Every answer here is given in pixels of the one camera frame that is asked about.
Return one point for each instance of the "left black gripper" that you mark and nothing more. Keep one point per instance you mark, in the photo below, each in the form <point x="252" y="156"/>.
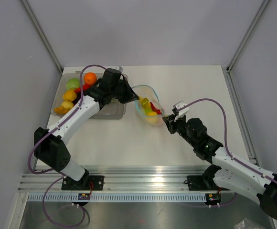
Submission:
<point x="130" y="96"/>

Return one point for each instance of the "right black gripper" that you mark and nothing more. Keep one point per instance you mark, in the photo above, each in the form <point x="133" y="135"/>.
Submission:
<point x="170" y="123"/>

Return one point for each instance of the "yellow bell pepper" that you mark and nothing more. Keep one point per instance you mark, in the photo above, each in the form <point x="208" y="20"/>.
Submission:
<point x="152" y="118"/>

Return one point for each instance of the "green apple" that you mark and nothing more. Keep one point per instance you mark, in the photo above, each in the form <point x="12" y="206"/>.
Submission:
<point x="147" y="111"/>

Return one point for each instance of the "clear zip top bag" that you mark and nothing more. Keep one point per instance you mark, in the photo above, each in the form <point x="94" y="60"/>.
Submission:
<point x="148" y="92"/>

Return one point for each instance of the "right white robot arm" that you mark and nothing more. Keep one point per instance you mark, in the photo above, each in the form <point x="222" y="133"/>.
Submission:
<point x="227" y="171"/>

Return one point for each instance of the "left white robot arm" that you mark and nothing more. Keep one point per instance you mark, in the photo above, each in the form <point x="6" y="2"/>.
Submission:
<point x="50" y="144"/>

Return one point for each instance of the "crumpled plastic bag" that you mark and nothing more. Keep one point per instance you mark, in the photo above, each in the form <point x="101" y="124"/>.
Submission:
<point x="247" y="224"/>

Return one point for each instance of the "orange fruit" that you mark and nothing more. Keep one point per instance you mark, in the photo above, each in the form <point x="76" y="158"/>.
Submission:
<point x="90" y="78"/>

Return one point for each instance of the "green cabbage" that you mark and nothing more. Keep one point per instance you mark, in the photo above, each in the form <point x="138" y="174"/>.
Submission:
<point x="73" y="84"/>

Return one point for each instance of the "yellow lemon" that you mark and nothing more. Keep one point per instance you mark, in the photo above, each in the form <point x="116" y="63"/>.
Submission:
<point x="69" y="95"/>

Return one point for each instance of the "yellow pear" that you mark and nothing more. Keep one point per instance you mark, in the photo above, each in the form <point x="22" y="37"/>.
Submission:
<point x="67" y="105"/>

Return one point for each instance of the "orange tangerine piece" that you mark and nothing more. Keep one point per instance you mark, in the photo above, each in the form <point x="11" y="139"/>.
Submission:
<point x="60" y="110"/>

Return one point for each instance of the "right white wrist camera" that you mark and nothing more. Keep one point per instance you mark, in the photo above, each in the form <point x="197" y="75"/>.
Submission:
<point x="180" y="110"/>

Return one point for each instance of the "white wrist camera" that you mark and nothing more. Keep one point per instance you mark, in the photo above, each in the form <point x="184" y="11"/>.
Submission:
<point x="180" y="110"/>
<point x="119" y="68"/>

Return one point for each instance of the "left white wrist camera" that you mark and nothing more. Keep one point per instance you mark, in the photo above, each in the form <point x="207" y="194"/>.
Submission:
<point x="119" y="68"/>

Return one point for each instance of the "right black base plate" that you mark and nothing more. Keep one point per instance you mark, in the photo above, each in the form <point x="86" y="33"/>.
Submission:
<point x="201" y="183"/>

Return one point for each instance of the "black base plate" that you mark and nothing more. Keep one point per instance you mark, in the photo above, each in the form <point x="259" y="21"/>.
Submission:
<point x="94" y="183"/>
<point x="201" y="183"/>

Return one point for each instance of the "aluminium mounting rail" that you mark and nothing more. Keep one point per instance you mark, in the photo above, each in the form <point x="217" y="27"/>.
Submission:
<point x="148" y="179"/>

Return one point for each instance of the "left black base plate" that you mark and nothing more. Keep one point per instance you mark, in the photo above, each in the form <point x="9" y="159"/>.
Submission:
<point x="94" y="183"/>

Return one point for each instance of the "white slotted cable duct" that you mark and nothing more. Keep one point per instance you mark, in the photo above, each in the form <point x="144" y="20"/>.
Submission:
<point x="119" y="197"/>

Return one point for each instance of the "left aluminium frame post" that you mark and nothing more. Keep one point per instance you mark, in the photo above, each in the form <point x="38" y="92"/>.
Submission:
<point x="37" y="26"/>

